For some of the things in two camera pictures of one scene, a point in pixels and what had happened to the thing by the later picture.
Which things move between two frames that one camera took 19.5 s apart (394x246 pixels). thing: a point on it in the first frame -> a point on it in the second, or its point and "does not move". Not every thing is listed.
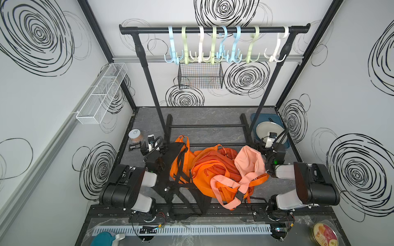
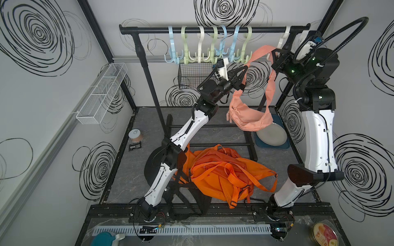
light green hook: [248, 58] -> [245, 59]
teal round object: [102, 239] does not move
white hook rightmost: [280, 36] does not move
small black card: [133, 146] does not move
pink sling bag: [250, 163] -> [241, 116]
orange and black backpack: [176, 183] does not move
